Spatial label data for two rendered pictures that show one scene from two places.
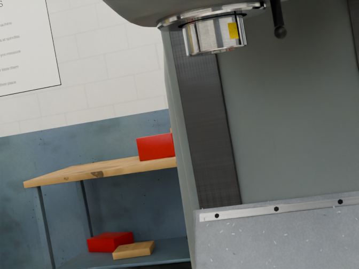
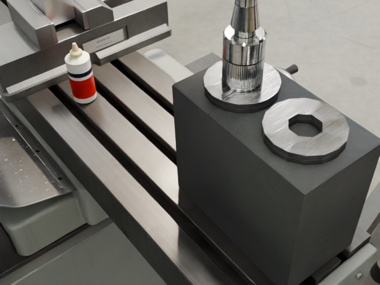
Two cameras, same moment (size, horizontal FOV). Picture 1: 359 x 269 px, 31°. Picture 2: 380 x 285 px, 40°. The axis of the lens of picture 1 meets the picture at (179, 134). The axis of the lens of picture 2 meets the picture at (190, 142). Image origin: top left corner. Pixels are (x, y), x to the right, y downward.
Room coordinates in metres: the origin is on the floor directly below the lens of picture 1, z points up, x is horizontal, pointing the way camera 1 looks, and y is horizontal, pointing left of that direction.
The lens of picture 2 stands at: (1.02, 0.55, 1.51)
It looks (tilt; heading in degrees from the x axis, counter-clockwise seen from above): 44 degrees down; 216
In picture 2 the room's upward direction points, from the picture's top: 2 degrees counter-clockwise
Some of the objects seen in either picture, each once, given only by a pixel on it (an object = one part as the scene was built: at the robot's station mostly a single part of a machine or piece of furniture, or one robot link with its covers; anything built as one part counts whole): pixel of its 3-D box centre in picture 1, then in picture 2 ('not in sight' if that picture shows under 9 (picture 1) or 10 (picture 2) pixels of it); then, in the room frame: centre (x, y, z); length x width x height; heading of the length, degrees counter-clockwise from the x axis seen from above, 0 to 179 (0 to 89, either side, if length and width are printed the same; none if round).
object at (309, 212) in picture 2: not in sight; (265, 163); (0.61, 0.37, 1.03); 0.22 x 0.12 x 0.20; 71
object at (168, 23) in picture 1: (211, 15); not in sight; (0.50, -0.04, 1.31); 0.09 x 0.09 x 0.01
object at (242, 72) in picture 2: not in sight; (243, 61); (0.59, 0.32, 1.16); 0.05 x 0.05 x 0.06
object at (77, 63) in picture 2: not in sight; (80, 70); (0.55, 0.00, 0.99); 0.04 x 0.04 x 0.11
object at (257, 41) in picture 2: not in sight; (244, 36); (0.59, 0.32, 1.19); 0.05 x 0.05 x 0.01
